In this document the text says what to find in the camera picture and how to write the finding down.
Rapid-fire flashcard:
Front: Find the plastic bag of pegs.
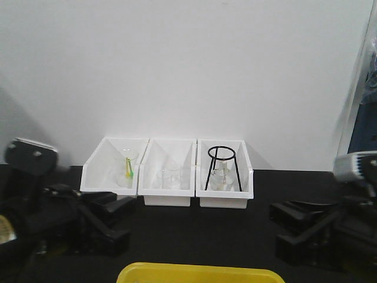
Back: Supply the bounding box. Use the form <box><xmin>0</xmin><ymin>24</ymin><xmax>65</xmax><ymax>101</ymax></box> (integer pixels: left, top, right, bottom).
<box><xmin>335</xmin><ymin>0</ymin><xmax>377</xmax><ymax>160</ymax></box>

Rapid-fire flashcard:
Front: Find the clear conical flask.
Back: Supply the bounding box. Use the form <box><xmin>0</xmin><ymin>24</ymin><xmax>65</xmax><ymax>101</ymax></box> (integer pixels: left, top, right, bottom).
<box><xmin>210</xmin><ymin>161</ymin><xmax>233</xmax><ymax>192</ymax></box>

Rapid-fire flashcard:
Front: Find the black wire tripod stand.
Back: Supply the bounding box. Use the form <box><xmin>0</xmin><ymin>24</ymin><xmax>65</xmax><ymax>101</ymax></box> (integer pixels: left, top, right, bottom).
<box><xmin>204</xmin><ymin>146</ymin><xmax>243</xmax><ymax>192</ymax></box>

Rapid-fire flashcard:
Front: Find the right white storage bin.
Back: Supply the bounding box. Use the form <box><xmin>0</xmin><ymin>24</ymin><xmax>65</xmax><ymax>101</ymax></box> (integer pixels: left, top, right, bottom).
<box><xmin>196</xmin><ymin>139</ymin><xmax>254</xmax><ymax>209</ymax></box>

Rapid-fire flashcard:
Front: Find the grey pegboard drying rack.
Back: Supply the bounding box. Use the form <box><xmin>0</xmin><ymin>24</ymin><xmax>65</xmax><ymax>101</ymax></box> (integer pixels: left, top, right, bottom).
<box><xmin>348</xmin><ymin>57</ymin><xmax>376</xmax><ymax>153</ymax></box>

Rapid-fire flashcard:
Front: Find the middle white storage bin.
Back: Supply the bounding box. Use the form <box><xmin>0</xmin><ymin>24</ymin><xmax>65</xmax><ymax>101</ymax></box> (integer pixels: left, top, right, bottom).
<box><xmin>138</xmin><ymin>138</ymin><xmax>197</xmax><ymax>207</ymax></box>

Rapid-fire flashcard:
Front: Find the white storage bin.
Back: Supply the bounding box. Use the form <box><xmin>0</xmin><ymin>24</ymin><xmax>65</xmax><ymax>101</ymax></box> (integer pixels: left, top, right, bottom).
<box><xmin>80</xmin><ymin>137</ymin><xmax>150</xmax><ymax>197</ymax></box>
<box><xmin>196</xmin><ymin>139</ymin><xmax>254</xmax><ymax>209</ymax></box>
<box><xmin>138</xmin><ymin>138</ymin><xmax>197</xmax><ymax>207</ymax></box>

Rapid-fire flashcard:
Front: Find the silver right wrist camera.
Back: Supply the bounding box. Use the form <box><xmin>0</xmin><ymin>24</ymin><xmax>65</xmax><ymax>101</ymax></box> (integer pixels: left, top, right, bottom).
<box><xmin>333</xmin><ymin>150</ymin><xmax>376</xmax><ymax>198</ymax></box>

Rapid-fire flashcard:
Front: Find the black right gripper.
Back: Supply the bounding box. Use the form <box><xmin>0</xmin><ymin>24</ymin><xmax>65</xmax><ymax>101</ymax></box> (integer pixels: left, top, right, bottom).
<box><xmin>269</xmin><ymin>176</ymin><xmax>376</xmax><ymax>273</ymax></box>

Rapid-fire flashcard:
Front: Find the left white storage bin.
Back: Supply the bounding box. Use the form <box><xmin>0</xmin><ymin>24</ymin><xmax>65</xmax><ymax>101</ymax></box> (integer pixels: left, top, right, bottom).
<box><xmin>80</xmin><ymin>137</ymin><xmax>150</xmax><ymax>197</ymax></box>

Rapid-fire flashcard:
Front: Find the yellow plastic tray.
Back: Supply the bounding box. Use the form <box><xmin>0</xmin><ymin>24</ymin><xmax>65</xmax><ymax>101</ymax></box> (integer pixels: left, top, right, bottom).
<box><xmin>117</xmin><ymin>262</ymin><xmax>284</xmax><ymax>282</ymax></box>

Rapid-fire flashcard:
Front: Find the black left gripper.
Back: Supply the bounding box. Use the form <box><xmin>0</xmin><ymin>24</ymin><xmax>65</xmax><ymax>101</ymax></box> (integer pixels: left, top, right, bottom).
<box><xmin>1</xmin><ymin>169</ymin><xmax>136</xmax><ymax>265</ymax></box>

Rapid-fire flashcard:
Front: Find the glass beaker with droppers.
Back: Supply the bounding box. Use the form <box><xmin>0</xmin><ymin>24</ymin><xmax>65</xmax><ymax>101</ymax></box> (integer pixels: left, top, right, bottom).
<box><xmin>114</xmin><ymin>148</ymin><xmax>138</xmax><ymax>189</ymax></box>

